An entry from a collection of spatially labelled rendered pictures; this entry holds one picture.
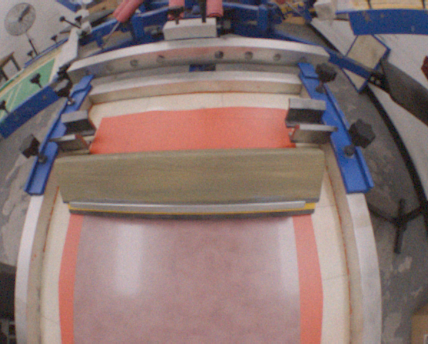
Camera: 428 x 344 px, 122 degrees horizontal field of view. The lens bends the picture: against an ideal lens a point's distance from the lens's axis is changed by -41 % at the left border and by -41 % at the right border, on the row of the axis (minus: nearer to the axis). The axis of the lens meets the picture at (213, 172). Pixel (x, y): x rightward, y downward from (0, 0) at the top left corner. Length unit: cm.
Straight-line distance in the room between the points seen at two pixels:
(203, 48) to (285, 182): 34
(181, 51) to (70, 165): 33
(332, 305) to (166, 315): 23
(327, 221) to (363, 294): 13
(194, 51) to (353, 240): 47
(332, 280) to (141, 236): 29
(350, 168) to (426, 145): 194
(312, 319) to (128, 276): 27
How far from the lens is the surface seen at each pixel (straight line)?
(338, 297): 34
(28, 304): 42
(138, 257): 31
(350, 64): 94
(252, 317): 29
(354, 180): 34
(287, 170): 27
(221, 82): 45
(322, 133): 36
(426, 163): 226
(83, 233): 36
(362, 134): 32
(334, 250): 33
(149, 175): 27
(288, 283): 30
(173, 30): 53
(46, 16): 579
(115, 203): 29
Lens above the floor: 124
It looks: 60 degrees down
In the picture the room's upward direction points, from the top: 3 degrees counter-clockwise
